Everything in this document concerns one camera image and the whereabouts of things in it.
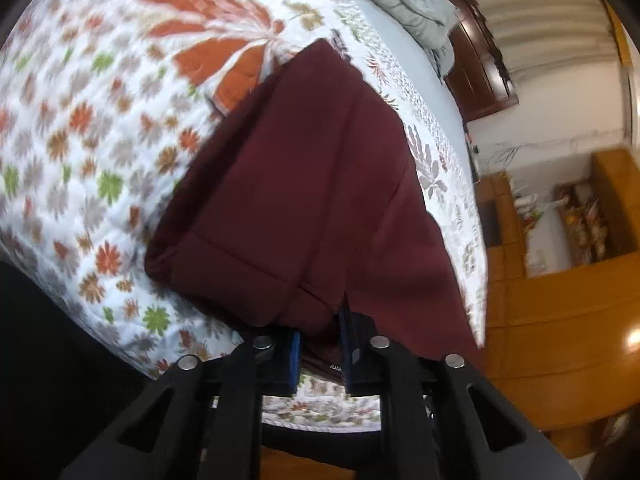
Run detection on dark wooden headboard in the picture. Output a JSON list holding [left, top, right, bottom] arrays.
[[420, 0, 521, 123]]

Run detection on orange wooden cabinet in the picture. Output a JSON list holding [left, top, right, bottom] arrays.
[[474, 147, 640, 461]]

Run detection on grey-blue comforter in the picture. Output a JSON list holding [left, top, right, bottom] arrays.
[[327, 0, 460, 83]]

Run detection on light blue bed sheet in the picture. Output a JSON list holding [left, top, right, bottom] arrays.
[[345, 0, 465, 122]]

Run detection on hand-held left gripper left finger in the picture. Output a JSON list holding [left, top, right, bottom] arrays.
[[59, 331, 302, 480]]

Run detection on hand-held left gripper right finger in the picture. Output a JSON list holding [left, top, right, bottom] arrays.
[[337, 307, 583, 480]]

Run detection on maroon pants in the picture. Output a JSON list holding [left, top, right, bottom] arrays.
[[144, 39, 488, 392]]

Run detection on beige curtain valance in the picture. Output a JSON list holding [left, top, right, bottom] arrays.
[[460, 0, 628, 92]]

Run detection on white floral quilt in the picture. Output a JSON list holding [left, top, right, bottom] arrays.
[[0, 0, 490, 433]]

